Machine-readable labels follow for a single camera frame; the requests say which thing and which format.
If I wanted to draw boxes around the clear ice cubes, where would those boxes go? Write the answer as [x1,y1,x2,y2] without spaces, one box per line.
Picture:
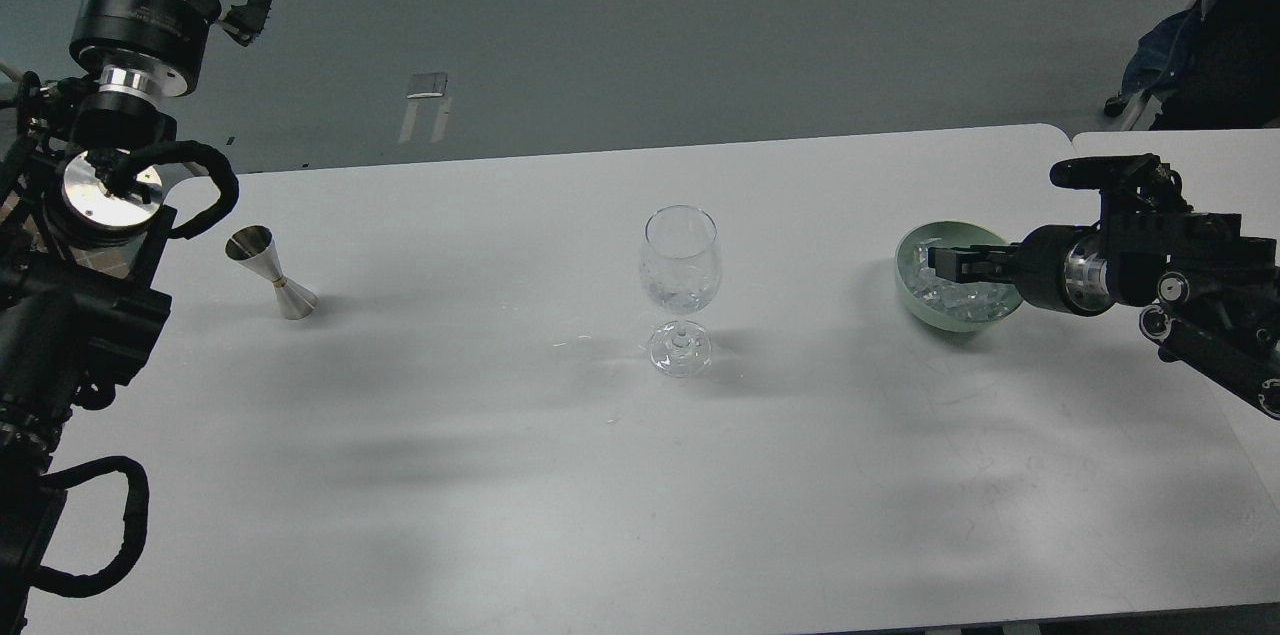
[904,238,1018,323]

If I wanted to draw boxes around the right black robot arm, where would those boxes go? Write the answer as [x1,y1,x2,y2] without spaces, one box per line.
[927,154,1279,419]

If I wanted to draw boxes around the clear wine glass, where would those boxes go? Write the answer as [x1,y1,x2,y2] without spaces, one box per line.
[637,205,723,376]

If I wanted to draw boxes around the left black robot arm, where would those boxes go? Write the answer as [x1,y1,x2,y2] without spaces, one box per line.
[1,0,273,634]

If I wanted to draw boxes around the metal floor plate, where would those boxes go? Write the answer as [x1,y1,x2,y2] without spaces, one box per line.
[404,70,449,99]

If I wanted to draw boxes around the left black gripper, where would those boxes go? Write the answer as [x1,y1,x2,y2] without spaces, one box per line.
[26,0,279,99]

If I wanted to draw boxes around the steel double jigger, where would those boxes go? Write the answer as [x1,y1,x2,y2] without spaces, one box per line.
[224,225,317,320]

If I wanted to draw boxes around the green bowl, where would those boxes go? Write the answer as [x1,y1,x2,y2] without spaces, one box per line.
[893,221,1024,333]

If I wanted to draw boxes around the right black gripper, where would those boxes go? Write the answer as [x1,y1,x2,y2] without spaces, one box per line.
[927,225,1106,318]

